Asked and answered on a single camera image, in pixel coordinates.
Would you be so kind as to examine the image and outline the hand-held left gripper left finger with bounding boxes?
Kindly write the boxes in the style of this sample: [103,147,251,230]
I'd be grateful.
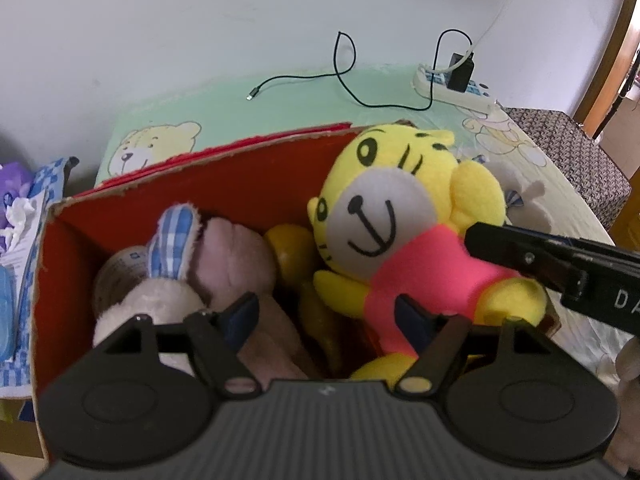
[95,291,263,401]

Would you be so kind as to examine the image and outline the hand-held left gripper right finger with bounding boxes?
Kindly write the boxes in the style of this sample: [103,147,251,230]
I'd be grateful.
[392,294,566,401]

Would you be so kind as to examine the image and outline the pink plush toy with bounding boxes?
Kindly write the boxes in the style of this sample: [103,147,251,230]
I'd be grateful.
[147,202,311,383]

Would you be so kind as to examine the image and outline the small white plush toy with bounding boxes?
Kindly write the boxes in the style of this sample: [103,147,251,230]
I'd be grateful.
[92,280,206,376]

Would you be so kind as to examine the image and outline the yellow tiger plush toy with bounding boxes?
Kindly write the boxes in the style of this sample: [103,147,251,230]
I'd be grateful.
[306,124,548,381]

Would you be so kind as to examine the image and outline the red cardboard box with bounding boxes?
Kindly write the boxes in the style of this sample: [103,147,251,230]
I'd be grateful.
[31,121,561,466]

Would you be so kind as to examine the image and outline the person's right hand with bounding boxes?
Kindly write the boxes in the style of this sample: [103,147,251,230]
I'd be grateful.
[614,337,640,391]

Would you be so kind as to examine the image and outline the brown patterned chair cushion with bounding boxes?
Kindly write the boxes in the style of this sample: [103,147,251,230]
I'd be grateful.
[501,106,633,231]

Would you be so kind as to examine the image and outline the yellow gourd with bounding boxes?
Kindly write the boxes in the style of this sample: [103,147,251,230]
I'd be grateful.
[264,224,346,378]

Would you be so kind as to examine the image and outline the tape roll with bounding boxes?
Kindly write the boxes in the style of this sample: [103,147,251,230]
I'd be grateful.
[94,246,151,313]

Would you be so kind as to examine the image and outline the white power strip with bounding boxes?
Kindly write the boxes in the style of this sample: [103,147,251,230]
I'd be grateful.
[412,62,497,115]

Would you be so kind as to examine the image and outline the black charger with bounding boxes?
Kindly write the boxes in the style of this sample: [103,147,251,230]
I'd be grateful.
[446,52,476,93]

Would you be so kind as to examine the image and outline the white paper sheet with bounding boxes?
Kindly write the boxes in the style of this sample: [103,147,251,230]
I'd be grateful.
[0,230,46,361]

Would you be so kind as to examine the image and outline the blue checked cloth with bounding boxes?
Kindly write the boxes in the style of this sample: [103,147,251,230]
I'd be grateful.
[0,156,81,401]

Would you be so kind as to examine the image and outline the purple tissue pack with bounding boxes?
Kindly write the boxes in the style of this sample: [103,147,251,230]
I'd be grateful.
[0,161,51,241]

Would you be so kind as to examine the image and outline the wooden door frame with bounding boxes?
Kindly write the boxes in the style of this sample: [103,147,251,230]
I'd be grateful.
[572,0,640,181]

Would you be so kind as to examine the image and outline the black charging cable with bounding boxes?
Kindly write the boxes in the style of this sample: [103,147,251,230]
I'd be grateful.
[246,29,473,111]

